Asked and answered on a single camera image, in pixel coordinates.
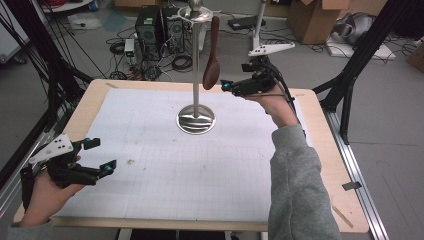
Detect white grid mat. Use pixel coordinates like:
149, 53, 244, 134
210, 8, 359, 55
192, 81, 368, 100
54, 87, 314, 222

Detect black computer tower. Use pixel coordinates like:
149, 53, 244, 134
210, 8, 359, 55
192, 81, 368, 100
161, 7, 186, 54
134, 5, 164, 62

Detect person's left hand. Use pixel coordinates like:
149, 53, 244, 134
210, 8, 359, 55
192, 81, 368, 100
19, 173, 86, 228

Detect large cardboard box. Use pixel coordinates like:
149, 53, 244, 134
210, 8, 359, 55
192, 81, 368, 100
287, 0, 351, 46

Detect flat black device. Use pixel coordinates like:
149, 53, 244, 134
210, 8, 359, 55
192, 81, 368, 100
227, 14, 267, 32

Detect white foam board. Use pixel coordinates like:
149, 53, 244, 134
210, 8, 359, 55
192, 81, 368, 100
325, 34, 398, 61

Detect black wrist strap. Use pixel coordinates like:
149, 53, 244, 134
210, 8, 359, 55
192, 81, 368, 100
19, 164, 36, 212

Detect black coiled cable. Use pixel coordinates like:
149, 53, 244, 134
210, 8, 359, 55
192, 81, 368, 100
171, 54, 194, 72

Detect thin coiled cable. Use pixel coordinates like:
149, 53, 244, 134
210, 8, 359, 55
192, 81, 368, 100
265, 38, 292, 48

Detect white floor stand pole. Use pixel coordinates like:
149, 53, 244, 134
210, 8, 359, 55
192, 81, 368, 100
252, 0, 268, 51

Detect brown wooden spoon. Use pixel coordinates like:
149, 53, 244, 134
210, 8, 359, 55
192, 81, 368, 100
202, 15, 222, 91

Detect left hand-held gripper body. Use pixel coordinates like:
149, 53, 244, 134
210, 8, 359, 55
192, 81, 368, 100
28, 133, 103, 188

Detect metal hook stand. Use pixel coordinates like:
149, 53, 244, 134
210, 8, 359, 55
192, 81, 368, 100
168, 0, 223, 135

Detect grey tape piece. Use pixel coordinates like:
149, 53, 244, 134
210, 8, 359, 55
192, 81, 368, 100
341, 180, 363, 192

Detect small cardboard box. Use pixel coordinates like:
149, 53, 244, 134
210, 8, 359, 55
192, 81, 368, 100
406, 36, 424, 73

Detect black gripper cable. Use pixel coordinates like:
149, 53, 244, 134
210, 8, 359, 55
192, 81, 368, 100
266, 63, 298, 113

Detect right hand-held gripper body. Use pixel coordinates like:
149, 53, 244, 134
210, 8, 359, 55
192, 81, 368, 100
232, 42, 296, 98

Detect person's right hand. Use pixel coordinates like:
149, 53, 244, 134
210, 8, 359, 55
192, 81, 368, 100
246, 85, 300, 129

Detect small white box green light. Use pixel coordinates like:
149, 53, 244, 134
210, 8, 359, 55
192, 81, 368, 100
123, 38, 136, 65

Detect black frame struts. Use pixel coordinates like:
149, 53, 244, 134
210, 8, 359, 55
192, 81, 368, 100
312, 0, 419, 145
0, 0, 95, 189

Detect aluminium rail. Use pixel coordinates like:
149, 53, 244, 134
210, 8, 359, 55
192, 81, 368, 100
322, 108, 390, 240
0, 133, 48, 219

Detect silver grey bag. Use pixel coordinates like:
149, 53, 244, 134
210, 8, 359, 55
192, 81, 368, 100
333, 12, 376, 46

